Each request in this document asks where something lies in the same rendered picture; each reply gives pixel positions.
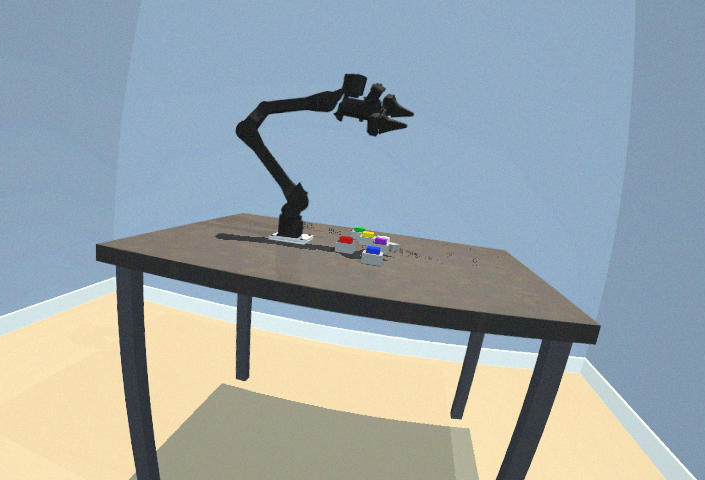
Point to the green button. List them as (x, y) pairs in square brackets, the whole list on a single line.
[(357, 232)]

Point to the blue button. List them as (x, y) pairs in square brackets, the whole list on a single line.
[(372, 256)]

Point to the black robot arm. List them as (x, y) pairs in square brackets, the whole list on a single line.
[(290, 224)]

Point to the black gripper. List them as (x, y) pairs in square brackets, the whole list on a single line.
[(377, 118)]

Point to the yellow button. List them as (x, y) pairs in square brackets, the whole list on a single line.
[(367, 238)]

